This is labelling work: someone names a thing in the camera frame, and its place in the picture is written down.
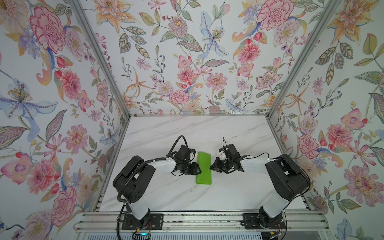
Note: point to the aluminium corner post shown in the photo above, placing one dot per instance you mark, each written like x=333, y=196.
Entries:
x=94, y=44
x=304, y=54

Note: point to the green square paper sheet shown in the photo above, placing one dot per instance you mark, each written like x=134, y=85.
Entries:
x=204, y=162

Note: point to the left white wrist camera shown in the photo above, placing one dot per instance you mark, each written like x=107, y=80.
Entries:
x=189, y=158

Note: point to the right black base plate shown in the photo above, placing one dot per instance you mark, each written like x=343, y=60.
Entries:
x=256, y=221

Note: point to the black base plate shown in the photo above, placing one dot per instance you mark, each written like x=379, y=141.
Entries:
x=256, y=221
x=150, y=222

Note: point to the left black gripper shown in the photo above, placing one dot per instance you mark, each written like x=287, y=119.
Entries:
x=194, y=171

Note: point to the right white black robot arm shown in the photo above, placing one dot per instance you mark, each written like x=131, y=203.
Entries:
x=289, y=179

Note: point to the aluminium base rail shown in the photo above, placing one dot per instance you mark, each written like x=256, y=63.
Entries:
x=211, y=221

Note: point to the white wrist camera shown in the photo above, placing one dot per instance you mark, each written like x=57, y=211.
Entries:
x=221, y=155
x=189, y=158

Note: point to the right aluminium corner post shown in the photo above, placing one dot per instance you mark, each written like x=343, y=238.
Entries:
x=304, y=54

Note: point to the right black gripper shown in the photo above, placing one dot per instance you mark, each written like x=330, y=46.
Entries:
x=216, y=165

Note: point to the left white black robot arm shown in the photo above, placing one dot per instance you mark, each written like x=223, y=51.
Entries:
x=134, y=179

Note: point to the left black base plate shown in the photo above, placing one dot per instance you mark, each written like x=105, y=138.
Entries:
x=150, y=222

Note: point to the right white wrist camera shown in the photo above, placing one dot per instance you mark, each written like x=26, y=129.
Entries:
x=221, y=155

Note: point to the left aluminium corner post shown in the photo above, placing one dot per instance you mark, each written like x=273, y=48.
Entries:
x=94, y=44

